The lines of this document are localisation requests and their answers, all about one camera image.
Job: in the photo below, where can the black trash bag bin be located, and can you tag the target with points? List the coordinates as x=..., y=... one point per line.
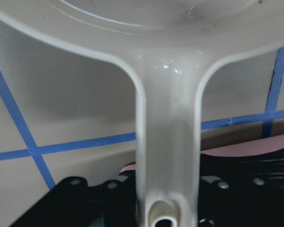
x=246, y=165

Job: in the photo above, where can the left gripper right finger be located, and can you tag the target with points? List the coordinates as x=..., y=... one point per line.
x=215, y=203

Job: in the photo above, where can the white plastic dustpan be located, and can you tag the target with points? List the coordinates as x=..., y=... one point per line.
x=170, y=49

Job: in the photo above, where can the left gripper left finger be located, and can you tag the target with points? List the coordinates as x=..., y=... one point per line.
x=118, y=197

